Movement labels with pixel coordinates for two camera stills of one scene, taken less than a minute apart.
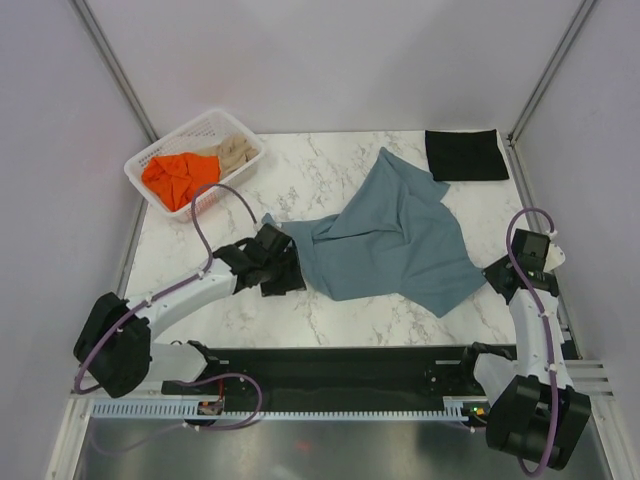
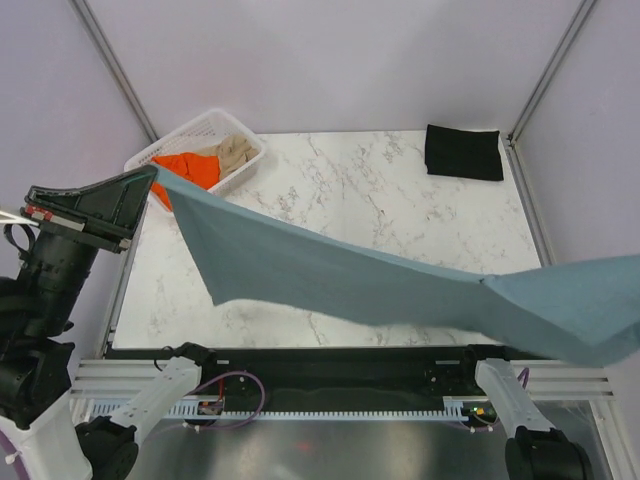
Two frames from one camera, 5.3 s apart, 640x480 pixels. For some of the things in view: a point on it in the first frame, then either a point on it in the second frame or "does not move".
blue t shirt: [393, 239] to [259, 254]
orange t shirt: [175, 178] does not move
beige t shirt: [232, 152] does not move
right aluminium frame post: [583, 9] does not move
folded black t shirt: [465, 154] does not move
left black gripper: [291, 279] to [109, 207]
